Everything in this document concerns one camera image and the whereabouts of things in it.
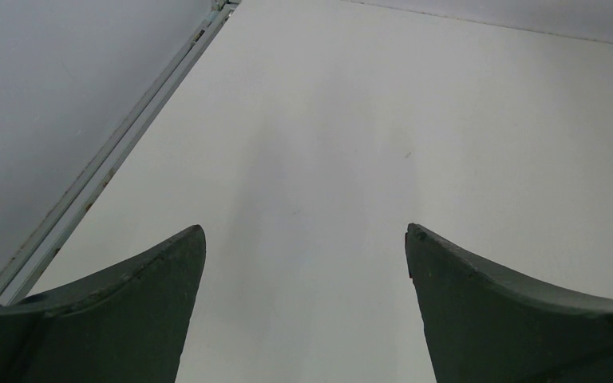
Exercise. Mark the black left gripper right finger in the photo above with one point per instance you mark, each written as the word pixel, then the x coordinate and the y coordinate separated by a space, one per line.
pixel 484 322

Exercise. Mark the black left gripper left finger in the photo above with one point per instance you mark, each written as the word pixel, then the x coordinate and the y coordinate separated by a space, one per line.
pixel 125 323

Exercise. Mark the left aluminium frame rail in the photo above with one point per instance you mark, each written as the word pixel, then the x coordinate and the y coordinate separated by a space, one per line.
pixel 80 81

